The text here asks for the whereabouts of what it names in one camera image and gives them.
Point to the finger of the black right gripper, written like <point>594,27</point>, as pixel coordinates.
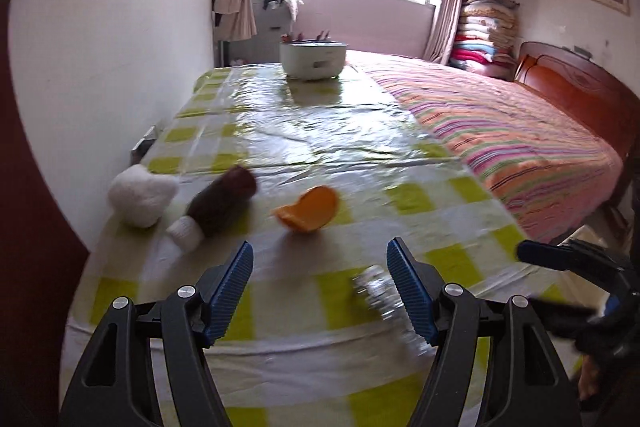
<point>582,258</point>

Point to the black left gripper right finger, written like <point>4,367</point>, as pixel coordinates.
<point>504,345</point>

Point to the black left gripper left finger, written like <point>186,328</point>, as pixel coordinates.
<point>113,383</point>

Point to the white fluffy plush ball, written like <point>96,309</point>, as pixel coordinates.
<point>140,197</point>

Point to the dark brown bottle white cap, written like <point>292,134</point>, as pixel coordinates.
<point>214,208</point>

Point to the orange peel piece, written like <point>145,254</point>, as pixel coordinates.
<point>312,211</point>

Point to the person's right hand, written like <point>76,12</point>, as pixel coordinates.
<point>588,378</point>

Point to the striped pink bed cover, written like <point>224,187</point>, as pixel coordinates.
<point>548,171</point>

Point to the red wooden headboard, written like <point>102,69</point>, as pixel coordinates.
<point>590,95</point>

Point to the yellow checkered tablecloth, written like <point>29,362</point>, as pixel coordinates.
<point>318,177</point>

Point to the stack of folded quilts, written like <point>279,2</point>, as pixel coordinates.
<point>485,38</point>

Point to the black power adapter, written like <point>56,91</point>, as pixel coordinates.
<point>142,147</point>

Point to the pink striped right curtain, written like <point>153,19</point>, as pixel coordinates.
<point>444,29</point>

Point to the white round pot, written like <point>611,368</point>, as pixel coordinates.
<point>313,60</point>

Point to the white washing machine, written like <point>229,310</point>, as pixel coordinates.
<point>271,23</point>

